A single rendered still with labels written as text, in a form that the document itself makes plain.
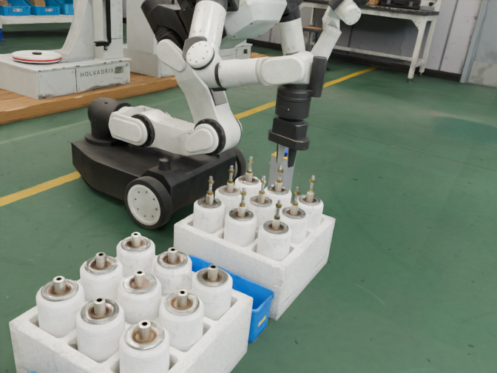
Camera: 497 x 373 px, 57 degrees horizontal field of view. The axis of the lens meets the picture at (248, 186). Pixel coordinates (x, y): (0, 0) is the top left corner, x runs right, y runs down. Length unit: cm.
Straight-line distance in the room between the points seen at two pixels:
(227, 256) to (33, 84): 215
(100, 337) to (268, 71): 70
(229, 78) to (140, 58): 290
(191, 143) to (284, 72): 72
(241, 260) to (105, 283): 41
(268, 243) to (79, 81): 235
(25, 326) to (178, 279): 34
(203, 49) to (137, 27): 285
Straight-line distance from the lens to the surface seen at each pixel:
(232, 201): 148
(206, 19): 133
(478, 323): 163
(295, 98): 114
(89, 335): 99
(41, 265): 163
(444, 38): 627
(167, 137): 188
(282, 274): 129
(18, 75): 333
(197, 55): 124
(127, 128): 196
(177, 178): 174
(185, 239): 144
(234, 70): 120
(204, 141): 171
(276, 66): 113
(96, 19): 362
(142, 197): 174
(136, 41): 409
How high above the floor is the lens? 89
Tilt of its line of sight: 24 degrees down
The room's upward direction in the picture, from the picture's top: 6 degrees clockwise
